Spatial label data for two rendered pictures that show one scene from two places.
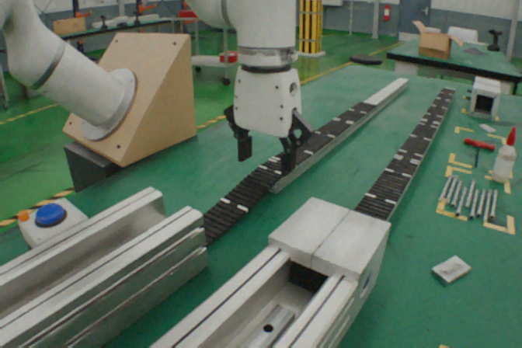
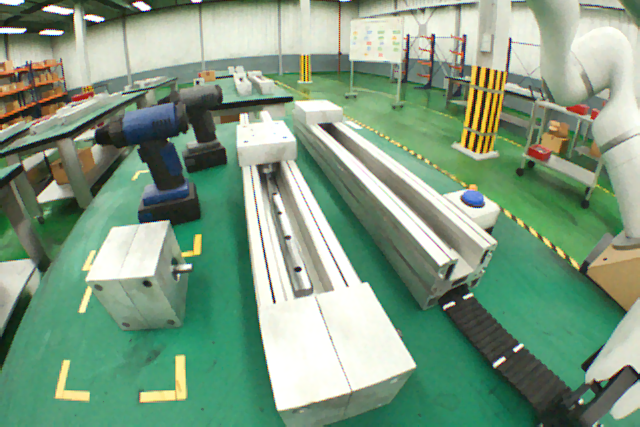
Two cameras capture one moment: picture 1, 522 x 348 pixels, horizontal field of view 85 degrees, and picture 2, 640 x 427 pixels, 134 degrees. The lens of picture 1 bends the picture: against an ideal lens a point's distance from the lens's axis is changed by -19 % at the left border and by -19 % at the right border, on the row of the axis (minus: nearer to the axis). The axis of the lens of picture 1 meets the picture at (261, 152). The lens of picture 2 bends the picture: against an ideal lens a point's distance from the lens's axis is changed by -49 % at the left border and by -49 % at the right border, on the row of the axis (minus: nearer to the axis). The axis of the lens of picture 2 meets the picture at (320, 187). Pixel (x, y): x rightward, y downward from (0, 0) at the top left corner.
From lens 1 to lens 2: 0.37 m
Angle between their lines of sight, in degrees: 106
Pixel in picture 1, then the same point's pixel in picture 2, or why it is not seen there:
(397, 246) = not seen: outside the picture
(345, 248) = (294, 323)
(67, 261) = (417, 200)
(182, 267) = (410, 273)
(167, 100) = not seen: outside the picture
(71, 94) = (618, 181)
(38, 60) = (606, 128)
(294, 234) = (352, 301)
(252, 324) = (315, 274)
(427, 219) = not seen: outside the picture
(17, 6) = (615, 74)
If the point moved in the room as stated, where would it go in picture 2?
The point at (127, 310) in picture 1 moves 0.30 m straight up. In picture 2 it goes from (381, 236) to (403, 17)
